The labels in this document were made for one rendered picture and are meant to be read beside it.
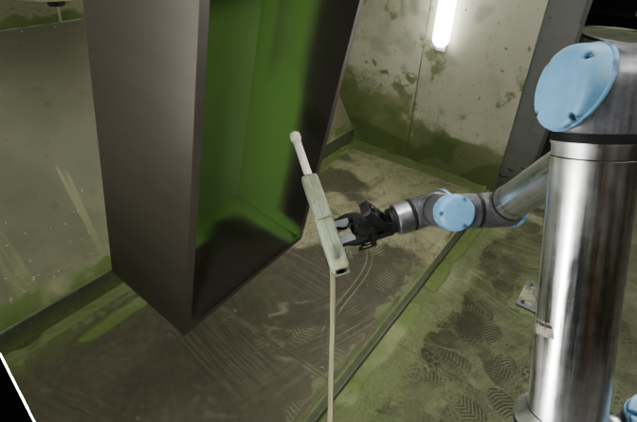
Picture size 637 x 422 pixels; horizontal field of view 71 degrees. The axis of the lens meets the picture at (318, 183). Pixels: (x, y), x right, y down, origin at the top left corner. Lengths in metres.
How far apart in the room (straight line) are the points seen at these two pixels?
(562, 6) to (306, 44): 1.65
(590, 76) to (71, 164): 2.03
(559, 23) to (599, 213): 2.16
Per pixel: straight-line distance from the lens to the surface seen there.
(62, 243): 2.21
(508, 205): 1.14
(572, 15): 2.78
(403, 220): 1.23
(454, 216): 1.14
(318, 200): 1.22
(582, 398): 0.81
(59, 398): 2.03
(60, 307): 2.22
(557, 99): 0.69
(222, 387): 1.88
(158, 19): 0.94
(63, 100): 2.35
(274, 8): 1.52
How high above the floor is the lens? 1.59
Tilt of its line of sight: 31 degrees down
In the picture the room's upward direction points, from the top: 3 degrees clockwise
